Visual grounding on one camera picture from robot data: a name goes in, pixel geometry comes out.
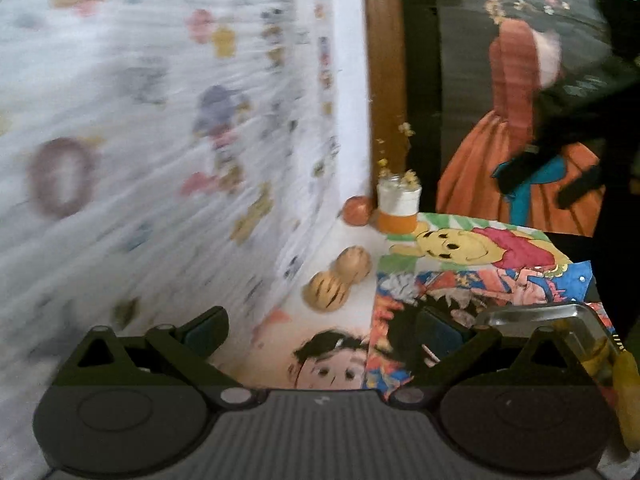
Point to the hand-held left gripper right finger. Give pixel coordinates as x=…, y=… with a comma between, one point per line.
x=442, y=334

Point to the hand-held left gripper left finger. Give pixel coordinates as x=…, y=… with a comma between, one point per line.
x=205, y=334

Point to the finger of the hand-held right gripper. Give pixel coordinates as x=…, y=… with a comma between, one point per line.
x=520, y=170
x=580, y=187

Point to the yellow banana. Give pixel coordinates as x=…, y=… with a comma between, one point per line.
x=626, y=395

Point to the colourful cartoon bear poster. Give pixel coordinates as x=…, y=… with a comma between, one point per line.
x=480, y=255

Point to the striped yellow pepino melon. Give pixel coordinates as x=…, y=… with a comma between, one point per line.
x=354, y=262
x=326, y=291

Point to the yellow dried flowers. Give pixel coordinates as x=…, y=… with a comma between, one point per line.
x=407, y=130

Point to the cartoon boys floor poster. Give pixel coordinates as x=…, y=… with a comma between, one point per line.
x=325, y=360

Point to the white and orange jar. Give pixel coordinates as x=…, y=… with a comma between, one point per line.
x=398, y=207

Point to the red apple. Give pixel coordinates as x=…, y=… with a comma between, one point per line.
x=357, y=211

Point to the white printed blanket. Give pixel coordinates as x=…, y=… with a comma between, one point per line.
x=150, y=135

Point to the wall poster orange dress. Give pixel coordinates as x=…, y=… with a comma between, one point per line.
x=480, y=60

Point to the dark door frame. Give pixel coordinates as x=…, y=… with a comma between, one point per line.
x=420, y=60

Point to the brown wooden post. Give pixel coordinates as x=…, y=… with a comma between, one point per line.
x=384, y=60

